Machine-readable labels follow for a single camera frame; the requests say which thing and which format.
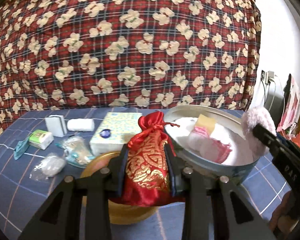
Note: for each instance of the clear bag with cotton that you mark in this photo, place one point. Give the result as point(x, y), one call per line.
point(48, 167)

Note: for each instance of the orange plastic bag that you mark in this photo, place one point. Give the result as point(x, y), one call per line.
point(295, 138)

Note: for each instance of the white gauze roll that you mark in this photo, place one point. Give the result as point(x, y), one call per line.
point(81, 125)

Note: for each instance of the pink white hanging bag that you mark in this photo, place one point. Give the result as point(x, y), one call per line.
point(291, 102)

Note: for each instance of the yellow sponge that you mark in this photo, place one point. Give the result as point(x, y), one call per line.
point(206, 122)

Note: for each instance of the blue checked tablecloth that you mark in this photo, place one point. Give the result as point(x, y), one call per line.
point(21, 196)

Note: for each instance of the teal blue cloth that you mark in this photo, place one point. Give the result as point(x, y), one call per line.
point(20, 148)

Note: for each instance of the white sponge block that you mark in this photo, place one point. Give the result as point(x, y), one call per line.
point(56, 125)

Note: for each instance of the person right hand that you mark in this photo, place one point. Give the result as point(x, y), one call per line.
point(280, 220)

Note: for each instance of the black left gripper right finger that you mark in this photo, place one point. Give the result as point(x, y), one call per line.
point(212, 202)

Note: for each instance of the round silver metal tin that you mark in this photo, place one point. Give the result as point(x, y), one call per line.
point(240, 162)

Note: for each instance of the pink white crochet cloth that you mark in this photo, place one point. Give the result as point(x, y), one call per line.
point(207, 147)

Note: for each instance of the green white tissue pack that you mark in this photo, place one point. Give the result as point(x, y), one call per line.
point(40, 139)

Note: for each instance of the cotton swab plastic bag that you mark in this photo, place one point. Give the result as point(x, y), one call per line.
point(76, 152)

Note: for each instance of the red gold brocade pouch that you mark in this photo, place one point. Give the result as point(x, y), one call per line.
point(147, 181)

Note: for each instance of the yellow patterned tissue box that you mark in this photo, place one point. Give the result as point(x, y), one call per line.
point(114, 131)

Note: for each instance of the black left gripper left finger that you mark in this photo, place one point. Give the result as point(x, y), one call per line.
point(60, 215)

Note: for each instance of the red plaid teddy bear blanket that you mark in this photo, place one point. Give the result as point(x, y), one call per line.
point(152, 54)

